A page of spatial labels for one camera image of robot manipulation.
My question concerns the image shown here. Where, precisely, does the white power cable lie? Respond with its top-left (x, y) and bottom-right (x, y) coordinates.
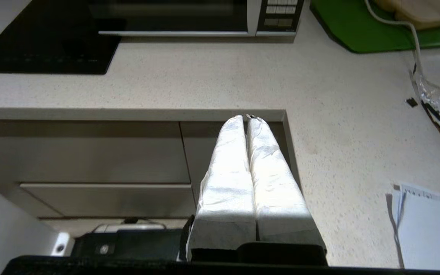
top-left (364, 0), bottom-right (426, 77)

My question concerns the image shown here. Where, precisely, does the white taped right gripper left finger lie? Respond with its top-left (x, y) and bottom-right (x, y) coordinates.
top-left (187, 115), bottom-right (257, 262)

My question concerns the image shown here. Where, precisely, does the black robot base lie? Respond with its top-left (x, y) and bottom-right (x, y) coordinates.
top-left (52, 218), bottom-right (191, 262)

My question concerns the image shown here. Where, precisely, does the black induction cooktop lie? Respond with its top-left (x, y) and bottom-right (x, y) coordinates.
top-left (0, 0), bottom-right (122, 75)

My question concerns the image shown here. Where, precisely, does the white paper stack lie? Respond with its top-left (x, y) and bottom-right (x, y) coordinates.
top-left (385, 183), bottom-right (440, 270)

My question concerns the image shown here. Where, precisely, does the green cutting board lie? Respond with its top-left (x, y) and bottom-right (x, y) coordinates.
top-left (310, 0), bottom-right (440, 54)

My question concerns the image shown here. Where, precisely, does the crinkled silver foil wrap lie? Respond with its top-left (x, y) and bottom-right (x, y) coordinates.
top-left (410, 63), bottom-right (440, 151)

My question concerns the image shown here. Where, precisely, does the silver microwave oven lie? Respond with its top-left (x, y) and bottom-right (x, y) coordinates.
top-left (88, 0), bottom-right (305, 38)

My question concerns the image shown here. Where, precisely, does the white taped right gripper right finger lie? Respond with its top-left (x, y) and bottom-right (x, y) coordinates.
top-left (246, 116), bottom-right (327, 252)

